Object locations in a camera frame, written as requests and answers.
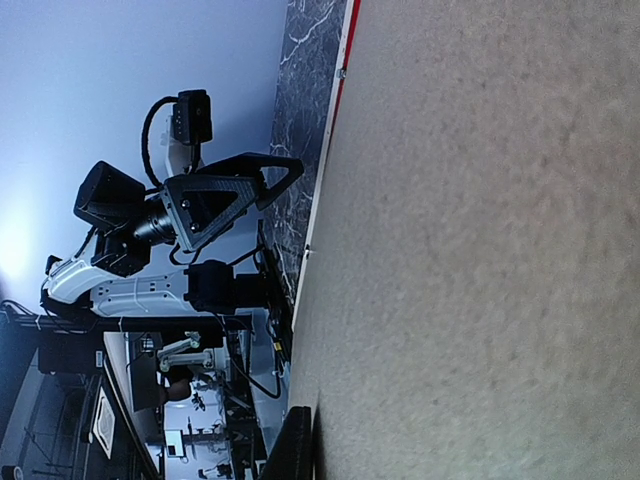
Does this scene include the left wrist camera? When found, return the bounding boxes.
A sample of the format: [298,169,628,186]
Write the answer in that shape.
[140,89,214,187]

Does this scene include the brown frame backing board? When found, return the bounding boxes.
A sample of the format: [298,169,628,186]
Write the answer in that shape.
[291,1,639,479]

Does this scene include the person in background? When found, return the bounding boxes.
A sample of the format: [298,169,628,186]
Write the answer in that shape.
[158,366,194,405]

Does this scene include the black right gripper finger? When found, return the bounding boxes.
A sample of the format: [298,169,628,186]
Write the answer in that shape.
[259,406,313,480]

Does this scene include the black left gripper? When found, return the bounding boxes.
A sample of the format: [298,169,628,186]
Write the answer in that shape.
[132,152,304,253]

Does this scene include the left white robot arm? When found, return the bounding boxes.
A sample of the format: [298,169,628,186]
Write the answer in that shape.
[41,153,304,317]

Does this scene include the wooden red-edged picture frame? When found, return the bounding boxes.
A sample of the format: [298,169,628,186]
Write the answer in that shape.
[291,1,362,331]

